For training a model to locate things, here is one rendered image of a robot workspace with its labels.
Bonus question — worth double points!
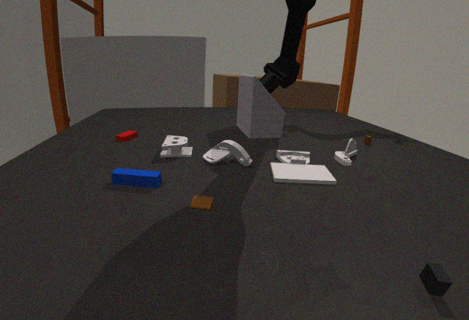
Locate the orange flat plate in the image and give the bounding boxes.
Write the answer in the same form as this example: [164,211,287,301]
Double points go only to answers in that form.
[190,196,214,210]

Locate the small red block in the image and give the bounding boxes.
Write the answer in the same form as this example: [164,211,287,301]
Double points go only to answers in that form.
[116,130,138,142]

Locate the blue rectangular block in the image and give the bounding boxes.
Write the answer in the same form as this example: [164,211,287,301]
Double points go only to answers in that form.
[111,168,162,188]

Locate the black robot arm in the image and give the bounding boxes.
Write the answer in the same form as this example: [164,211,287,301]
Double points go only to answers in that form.
[259,0,316,94]

